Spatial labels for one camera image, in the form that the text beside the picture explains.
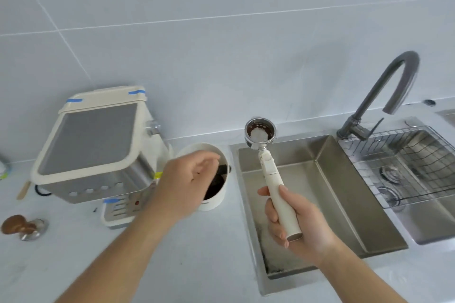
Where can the person's left hand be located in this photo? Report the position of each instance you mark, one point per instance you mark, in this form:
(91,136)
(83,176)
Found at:
(181,185)

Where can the person's right hand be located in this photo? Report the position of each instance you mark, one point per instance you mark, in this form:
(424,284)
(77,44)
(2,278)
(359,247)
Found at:
(313,228)

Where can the cream espresso machine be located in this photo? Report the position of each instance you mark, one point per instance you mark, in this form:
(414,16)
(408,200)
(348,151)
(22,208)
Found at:
(89,136)

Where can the grey curved faucet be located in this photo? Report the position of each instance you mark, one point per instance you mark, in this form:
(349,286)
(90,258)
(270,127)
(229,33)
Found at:
(373,93)

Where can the person's left forearm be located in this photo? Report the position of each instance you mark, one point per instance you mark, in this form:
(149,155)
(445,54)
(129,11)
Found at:
(117,260)

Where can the stainless steel double sink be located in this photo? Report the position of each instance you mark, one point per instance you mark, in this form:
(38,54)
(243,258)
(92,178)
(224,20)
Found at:
(337,207)

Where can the cream knock box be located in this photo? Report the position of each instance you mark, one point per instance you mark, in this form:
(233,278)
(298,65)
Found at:
(217,199)

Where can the steel basin drain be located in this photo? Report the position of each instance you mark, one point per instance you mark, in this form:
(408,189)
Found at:
(389,196)

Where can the round steel hole cap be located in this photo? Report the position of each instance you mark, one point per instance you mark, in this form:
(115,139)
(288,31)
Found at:
(411,123)

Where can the small black round cap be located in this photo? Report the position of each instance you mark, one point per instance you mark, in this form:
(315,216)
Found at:
(429,102)

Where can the separate stainless steel sink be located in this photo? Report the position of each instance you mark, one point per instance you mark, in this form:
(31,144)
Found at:
(449,114)

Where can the white paper cup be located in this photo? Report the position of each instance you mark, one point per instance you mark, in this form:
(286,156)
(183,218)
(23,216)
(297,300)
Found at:
(3,169)

